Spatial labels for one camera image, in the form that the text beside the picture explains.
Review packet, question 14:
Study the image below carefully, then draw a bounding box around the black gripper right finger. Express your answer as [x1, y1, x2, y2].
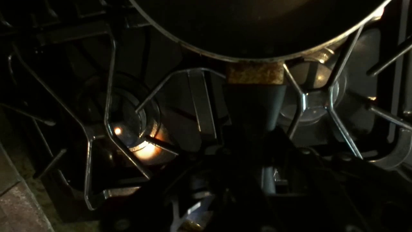
[261, 128, 345, 232]

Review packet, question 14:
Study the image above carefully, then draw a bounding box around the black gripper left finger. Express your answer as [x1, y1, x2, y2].
[162, 146, 229, 232]

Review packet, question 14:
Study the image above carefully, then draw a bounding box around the dark nonstick frying pan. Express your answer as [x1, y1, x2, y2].
[127, 0, 394, 144]

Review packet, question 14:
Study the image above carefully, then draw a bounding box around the black gas stove cooktop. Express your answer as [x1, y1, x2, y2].
[0, 0, 412, 232]

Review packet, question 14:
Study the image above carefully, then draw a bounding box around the round gas burner cap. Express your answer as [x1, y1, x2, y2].
[81, 73, 172, 160]
[278, 60, 349, 127]

